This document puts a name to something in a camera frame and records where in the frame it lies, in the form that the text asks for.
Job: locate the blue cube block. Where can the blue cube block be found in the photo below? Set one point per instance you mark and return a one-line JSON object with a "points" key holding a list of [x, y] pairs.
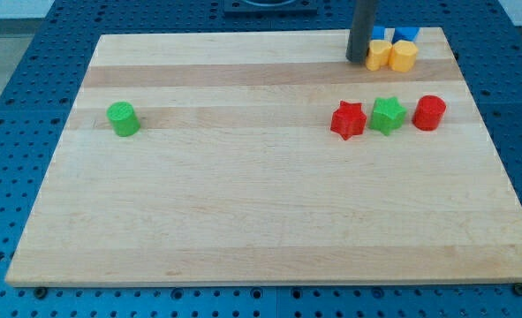
{"points": [[378, 33]]}

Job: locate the red cylinder block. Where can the red cylinder block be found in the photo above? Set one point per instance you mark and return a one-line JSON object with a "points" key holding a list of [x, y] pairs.
{"points": [[429, 112]]}

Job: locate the green star block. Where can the green star block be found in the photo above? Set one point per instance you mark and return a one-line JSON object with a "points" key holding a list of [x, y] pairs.
{"points": [[388, 114]]}

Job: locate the wooden board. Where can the wooden board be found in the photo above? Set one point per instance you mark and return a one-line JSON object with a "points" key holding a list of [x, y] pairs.
{"points": [[235, 178]]}

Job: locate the green cylinder block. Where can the green cylinder block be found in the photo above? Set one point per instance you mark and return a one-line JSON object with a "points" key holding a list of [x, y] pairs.
{"points": [[123, 119]]}

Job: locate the red star block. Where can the red star block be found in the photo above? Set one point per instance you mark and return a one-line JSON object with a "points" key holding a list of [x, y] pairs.
{"points": [[348, 120]]}

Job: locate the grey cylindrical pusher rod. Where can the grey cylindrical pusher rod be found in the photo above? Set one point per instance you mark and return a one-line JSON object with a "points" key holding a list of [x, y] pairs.
{"points": [[363, 19]]}

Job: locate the yellow hexagon block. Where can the yellow hexagon block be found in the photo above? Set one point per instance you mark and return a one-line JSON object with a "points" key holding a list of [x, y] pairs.
{"points": [[403, 56]]}

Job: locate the blue triangle block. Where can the blue triangle block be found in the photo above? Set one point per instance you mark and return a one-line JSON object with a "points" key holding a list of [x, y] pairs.
{"points": [[405, 33]]}

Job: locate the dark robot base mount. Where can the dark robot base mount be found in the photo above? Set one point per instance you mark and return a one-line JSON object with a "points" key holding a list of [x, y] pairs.
{"points": [[238, 7]]}

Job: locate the yellow heart block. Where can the yellow heart block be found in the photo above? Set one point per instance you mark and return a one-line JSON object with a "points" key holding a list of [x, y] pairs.
{"points": [[378, 54]]}

